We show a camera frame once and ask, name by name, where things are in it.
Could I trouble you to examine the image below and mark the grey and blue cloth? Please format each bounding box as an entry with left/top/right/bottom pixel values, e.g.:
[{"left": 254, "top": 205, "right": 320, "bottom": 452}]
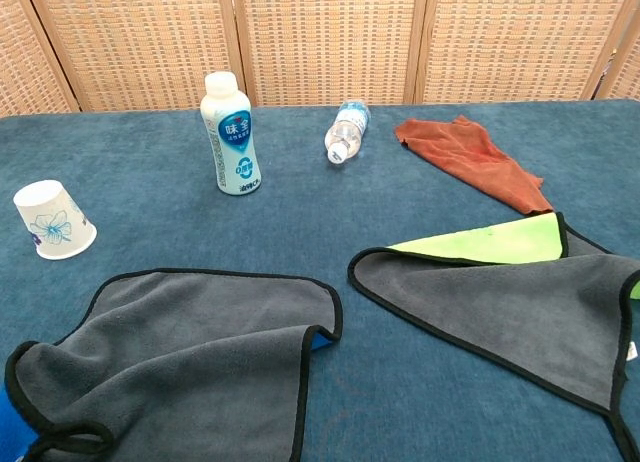
[{"left": 0, "top": 267, "right": 344, "bottom": 462}]

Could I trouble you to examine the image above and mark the grey and green cloth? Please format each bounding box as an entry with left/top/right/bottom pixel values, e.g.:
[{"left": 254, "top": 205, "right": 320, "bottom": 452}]
[{"left": 347, "top": 211, "right": 640, "bottom": 462}]

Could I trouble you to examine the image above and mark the orange microfiber cloth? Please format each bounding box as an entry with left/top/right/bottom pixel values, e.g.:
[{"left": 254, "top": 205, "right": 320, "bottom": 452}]
[{"left": 393, "top": 114, "right": 555, "bottom": 217}]

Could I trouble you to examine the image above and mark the blue table cover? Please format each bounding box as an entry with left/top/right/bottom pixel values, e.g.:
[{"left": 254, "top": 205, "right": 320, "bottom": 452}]
[{"left": 0, "top": 98, "right": 640, "bottom": 462}]

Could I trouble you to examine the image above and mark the white floral paper cup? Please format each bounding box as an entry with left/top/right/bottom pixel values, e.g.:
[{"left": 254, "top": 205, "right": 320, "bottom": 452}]
[{"left": 13, "top": 179, "right": 98, "bottom": 262}]

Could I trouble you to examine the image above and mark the woven rattan screen panel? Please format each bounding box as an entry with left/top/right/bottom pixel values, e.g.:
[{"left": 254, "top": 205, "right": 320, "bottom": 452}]
[
  {"left": 596, "top": 11, "right": 640, "bottom": 101},
  {"left": 230, "top": 0, "right": 430, "bottom": 108},
  {"left": 0, "top": 0, "right": 80, "bottom": 118},
  {"left": 14, "top": 0, "right": 247, "bottom": 113},
  {"left": 413, "top": 0, "right": 635, "bottom": 105}
]

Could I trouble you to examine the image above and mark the clear plastic water bottle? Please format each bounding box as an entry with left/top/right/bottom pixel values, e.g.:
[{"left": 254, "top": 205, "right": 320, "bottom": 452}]
[{"left": 324, "top": 99, "right": 373, "bottom": 166}]

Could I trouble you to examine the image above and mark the white yogurt drink bottle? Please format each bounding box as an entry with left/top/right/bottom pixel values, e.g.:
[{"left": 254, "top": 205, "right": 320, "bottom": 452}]
[{"left": 200, "top": 71, "right": 263, "bottom": 197}]

